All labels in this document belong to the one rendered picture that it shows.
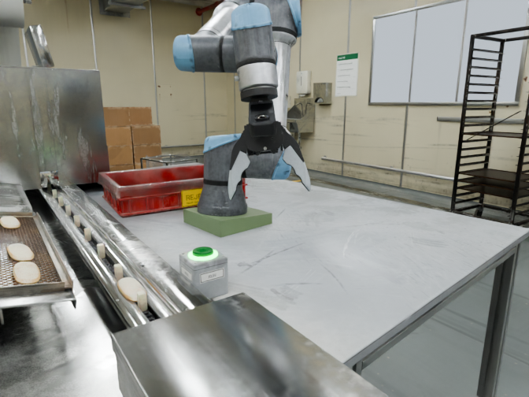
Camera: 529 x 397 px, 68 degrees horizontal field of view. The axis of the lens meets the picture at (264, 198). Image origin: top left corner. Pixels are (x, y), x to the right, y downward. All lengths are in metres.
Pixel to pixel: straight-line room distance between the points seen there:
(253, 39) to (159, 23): 7.96
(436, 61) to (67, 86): 4.48
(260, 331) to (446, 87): 4.96
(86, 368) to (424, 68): 5.20
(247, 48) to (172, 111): 7.89
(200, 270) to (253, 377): 0.35
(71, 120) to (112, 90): 6.56
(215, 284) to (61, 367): 0.28
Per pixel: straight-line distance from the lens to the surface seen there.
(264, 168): 1.10
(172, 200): 1.36
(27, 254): 0.84
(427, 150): 5.43
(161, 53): 8.61
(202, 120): 8.91
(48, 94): 1.69
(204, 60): 0.87
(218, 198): 1.12
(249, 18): 0.77
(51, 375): 0.64
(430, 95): 5.41
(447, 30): 5.40
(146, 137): 5.59
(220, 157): 1.11
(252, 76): 0.74
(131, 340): 0.48
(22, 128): 1.68
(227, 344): 0.45
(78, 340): 0.70
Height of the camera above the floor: 1.17
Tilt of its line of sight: 14 degrees down
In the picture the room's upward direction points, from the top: straight up
